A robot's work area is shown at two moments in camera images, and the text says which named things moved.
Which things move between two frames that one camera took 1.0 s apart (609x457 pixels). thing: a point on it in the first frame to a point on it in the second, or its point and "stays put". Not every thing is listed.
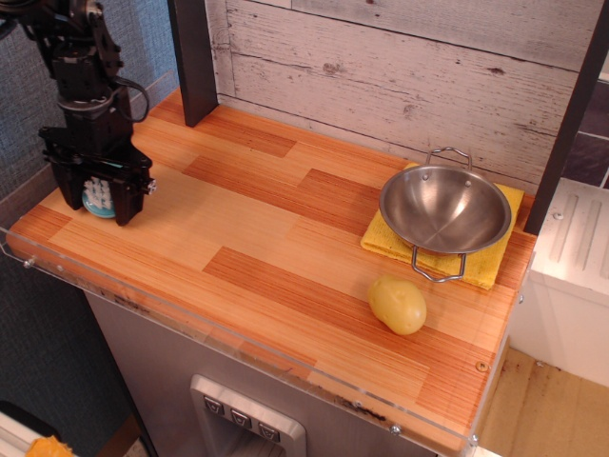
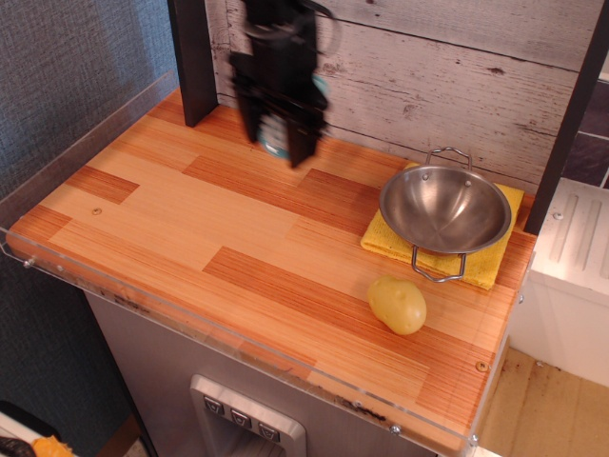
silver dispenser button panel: (236, 425) stays put
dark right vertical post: (568, 121) stays put
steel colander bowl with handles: (444, 209) stays put
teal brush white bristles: (98, 197) to (274, 132)
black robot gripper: (103, 144) to (281, 67)
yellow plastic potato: (399, 304) stays put
